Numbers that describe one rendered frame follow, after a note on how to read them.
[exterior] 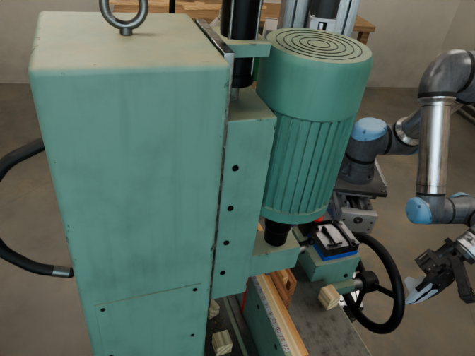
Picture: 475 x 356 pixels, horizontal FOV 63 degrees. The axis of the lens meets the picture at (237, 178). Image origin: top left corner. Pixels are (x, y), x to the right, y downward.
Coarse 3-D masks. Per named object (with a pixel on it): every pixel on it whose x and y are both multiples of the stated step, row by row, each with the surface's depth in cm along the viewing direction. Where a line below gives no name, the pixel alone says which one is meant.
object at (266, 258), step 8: (288, 232) 88; (256, 240) 85; (264, 240) 86; (288, 240) 86; (296, 240) 87; (256, 248) 84; (264, 248) 84; (272, 248) 84; (280, 248) 84; (288, 248) 85; (296, 248) 85; (256, 256) 82; (264, 256) 83; (272, 256) 84; (280, 256) 85; (288, 256) 86; (296, 256) 87; (256, 264) 84; (264, 264) 85; (272, 264) 86; (280, 264) 87; (288, 264) 88; (256, 272) 85; (264, 272) 86
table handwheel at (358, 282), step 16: (368, 240) 108; (384, 256) 102; (368, 272) 112; (368, 288) 109; (384, 288) 105; (400, 288) 99; (352, 304) 120; (400, 304) 99; (368, 320) 114; (400, 320) 101
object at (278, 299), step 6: (264, 276) 94; (270, 282) 93; (270, 288) 91; (276, 294) 90; (276, 300) 89; (282, 306) 88; (282, 312) 86; (288, 318) 85; (288, 324) 84; (294, 330) 83; (294, 336) 82; (300, 342) 81; (300, 348) 80; (306, 354) 79
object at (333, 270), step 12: (300, 240) 102; (312, 252) 99; (312, 264) 97; (324, 264) 97; (336, 264) 98; (348, 264) 100; (312, 276) 98; (324, 276) 100; (336, 276) 102; (348, 276) 104
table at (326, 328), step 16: (304, 272) 101; (304, 288) 97; (320, 288) 98; (336, 288) 102; (352, 288) 104; (304, 304) 93; (320, 304) 94; (256, 320) 91; (304, 320) 90; (320, 320) 90; (336, 320) 91; (304, 336) 87; (320, 336) 87; (336, 336) 87; (352, 336) 88; (272, 352) 83; (320, 352) 84; (336, 352) 84; (352, 352) 85; (368, 352) 85
